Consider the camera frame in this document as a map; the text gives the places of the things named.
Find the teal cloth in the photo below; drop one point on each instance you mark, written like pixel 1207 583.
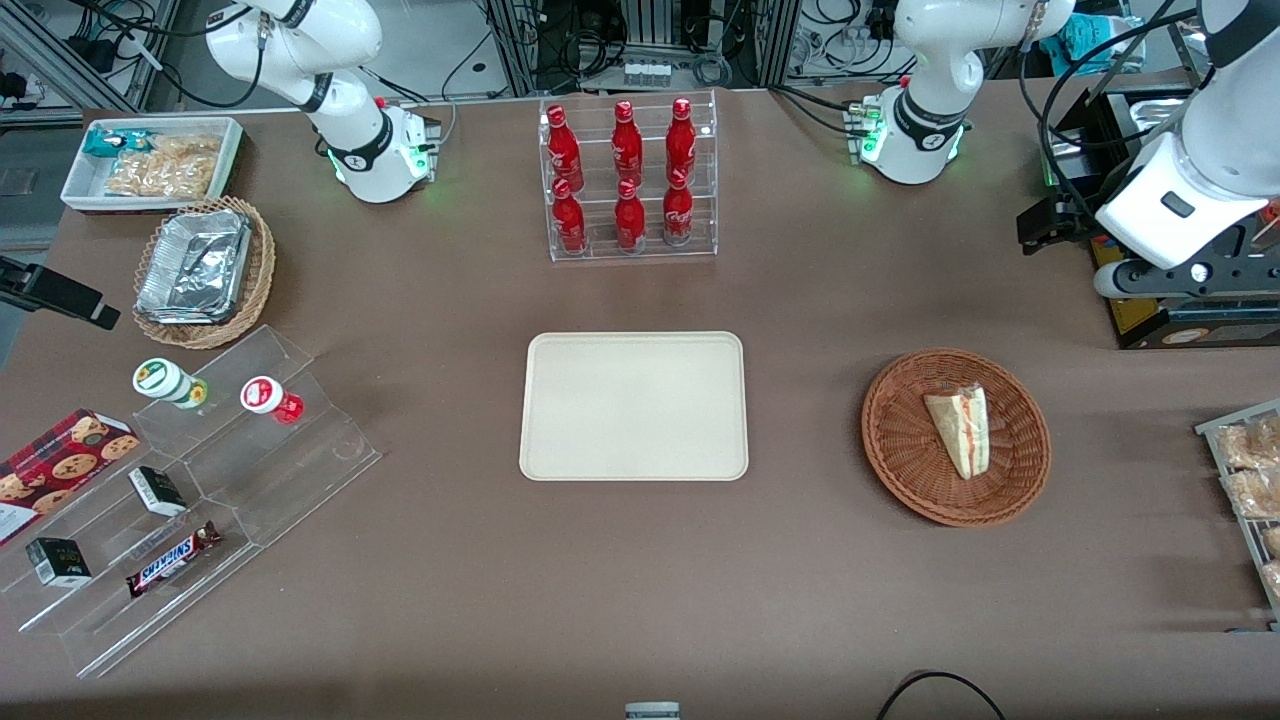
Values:
pixel 1090 38

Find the clear acrylic bottle rack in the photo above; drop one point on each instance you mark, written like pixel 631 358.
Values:
pixel 600 245

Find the aluminium frame rack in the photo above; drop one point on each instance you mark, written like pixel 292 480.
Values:
pixel 520 45

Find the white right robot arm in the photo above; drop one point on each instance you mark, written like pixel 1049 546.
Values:
pixel 350 140

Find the silver foil tray stack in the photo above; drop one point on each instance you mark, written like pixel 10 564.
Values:
pixel 195 265

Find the red white yoghurt bottle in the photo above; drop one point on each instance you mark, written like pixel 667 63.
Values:
pixel 268 397

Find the beige plastic tray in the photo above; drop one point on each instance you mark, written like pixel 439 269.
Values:
pixel 632 410

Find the small grey device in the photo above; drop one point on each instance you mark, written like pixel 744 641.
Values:
pixel 652 711

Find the small black box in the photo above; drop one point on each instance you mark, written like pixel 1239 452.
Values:
pixel 157 490
pixel 58 562

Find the green white yoghurt bottle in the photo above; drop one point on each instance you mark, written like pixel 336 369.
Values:
pixel 165 380

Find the row of small vials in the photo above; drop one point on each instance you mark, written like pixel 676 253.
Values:
pixel 646 74

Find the triangle sandwich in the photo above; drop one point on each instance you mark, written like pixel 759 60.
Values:
pixel 962 425

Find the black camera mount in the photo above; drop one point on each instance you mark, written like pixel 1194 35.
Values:
pixel 50 290

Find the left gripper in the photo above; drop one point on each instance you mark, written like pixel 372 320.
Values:
pixel 1072 214

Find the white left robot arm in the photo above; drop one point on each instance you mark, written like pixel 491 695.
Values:
pixel 930 70

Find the red cola bottle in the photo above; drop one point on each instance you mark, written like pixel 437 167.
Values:
pixel 681 140
pixel 570 222
pixel 678 215
pixel 630 220
pixel 627 140
pixel 562 145

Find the clear acrylic stepped stand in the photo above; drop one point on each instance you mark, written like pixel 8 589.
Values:
pixel 290 470

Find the white rectangular snack bin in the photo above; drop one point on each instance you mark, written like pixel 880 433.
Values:
pixel 85 185

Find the Snickers chocolate bar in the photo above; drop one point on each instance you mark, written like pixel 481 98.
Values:
pixel 172 560

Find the oval tan wicker basket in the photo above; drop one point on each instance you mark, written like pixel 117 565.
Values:
pixel 258 270

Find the clear bag of crackers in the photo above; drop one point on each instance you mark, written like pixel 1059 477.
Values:
pixel 165 168

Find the round brown wicker basket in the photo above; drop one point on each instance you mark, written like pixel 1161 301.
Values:
pixel 900 450

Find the teal snack packet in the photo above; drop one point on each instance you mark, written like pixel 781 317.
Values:
pixel 110 142

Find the bagged brown pastry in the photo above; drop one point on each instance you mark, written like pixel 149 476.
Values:
pixel 1252 445
pixel 1273 540
pixel 1273 577
pixel 1255 493

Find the red tartan cookie box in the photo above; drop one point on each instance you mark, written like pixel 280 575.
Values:
pixel 60 465

